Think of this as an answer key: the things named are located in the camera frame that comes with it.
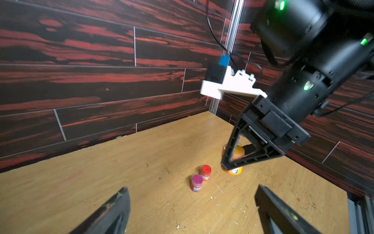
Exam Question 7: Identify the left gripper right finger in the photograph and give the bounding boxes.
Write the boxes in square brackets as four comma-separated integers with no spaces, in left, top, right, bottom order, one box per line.
[255,185,320,234]

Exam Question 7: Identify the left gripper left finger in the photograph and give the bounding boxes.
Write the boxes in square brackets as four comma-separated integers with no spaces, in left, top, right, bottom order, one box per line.
[71,187,131,234]

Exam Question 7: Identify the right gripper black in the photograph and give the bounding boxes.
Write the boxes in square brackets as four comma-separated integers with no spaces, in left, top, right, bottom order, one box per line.
[221,43,374,170]

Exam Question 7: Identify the red-orange paint jar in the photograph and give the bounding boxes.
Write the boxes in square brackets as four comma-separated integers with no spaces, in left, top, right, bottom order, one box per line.
[200,165,212,181]

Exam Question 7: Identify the magenta paint jar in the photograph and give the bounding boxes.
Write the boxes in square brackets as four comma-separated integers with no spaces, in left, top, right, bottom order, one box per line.
[191,175,204,192]

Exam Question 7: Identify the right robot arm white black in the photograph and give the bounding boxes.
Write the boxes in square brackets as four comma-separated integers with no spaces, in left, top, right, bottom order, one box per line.
[221,1,374,170]

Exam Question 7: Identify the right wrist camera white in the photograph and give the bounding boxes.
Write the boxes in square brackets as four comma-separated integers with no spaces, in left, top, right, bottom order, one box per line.
[200,55,267,100]

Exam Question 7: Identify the aluminium front rail frame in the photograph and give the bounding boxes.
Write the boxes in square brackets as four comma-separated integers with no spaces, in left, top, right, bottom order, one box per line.
[347,192,374,234]

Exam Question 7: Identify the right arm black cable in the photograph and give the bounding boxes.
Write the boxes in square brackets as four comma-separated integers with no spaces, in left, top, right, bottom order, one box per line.
[204,0,264,77]

